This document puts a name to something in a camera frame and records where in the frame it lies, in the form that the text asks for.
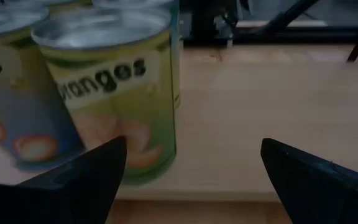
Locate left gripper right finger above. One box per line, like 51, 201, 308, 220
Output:
260, 138, 358, 224

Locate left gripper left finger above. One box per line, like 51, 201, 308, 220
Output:
0, 136, 127, 224

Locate peaches tin can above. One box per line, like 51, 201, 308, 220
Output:
0, 4, 85, 172

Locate oranges tin can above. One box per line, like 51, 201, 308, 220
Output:
30, 9, 177, 187

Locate large carrots tin can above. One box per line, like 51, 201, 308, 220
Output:
91, 0, 182, 110

